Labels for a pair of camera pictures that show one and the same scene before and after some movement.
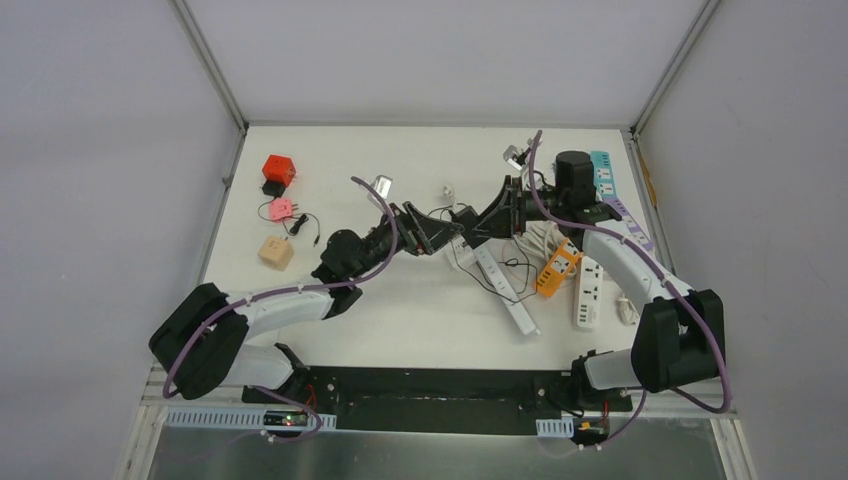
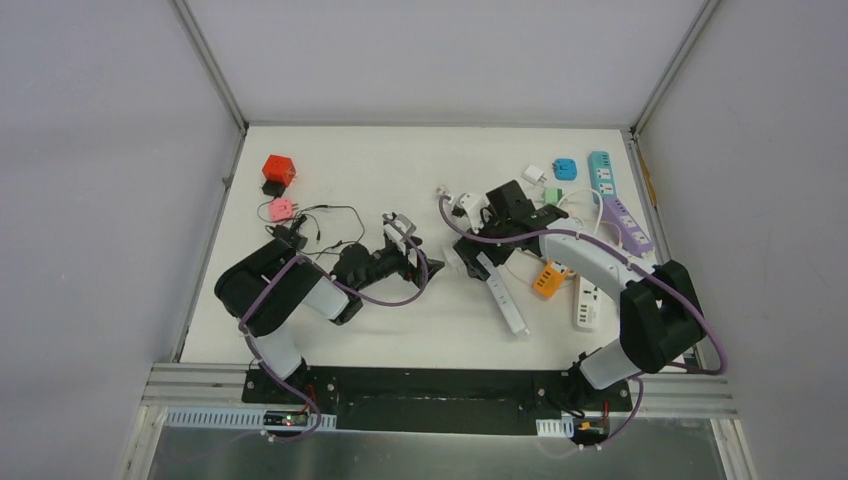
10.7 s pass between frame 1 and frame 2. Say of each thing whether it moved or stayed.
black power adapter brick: moved
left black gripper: moved
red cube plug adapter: stayed
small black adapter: stayed
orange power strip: stayed
